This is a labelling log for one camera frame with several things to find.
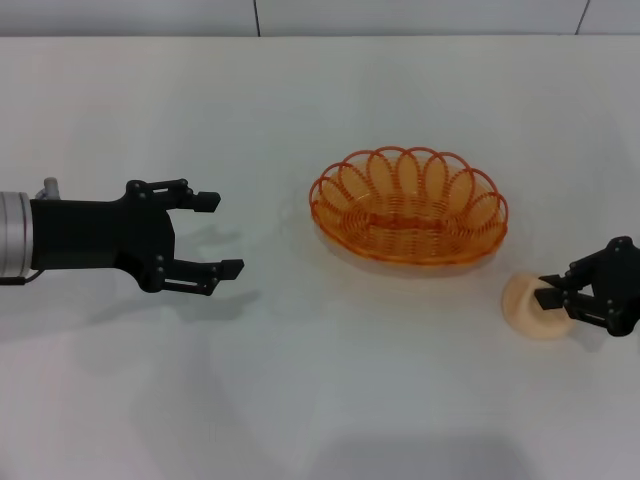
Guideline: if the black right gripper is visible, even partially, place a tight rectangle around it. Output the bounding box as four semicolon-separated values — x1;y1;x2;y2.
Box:
535;236;640;339

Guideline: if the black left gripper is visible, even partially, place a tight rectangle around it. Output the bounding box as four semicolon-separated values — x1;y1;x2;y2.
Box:
29;177;246;298

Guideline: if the cream steamed bun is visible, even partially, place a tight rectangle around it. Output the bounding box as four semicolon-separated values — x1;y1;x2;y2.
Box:
501;272;576;342

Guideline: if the orange plastic woven basket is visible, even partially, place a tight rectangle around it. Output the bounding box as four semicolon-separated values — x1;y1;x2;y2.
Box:
308;146;510;267

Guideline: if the silver cylindrical connector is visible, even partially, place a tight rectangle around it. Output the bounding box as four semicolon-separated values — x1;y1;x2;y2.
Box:
33;176;61;202

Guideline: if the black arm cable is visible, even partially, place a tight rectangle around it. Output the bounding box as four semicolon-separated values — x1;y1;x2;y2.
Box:
0;271;42;287

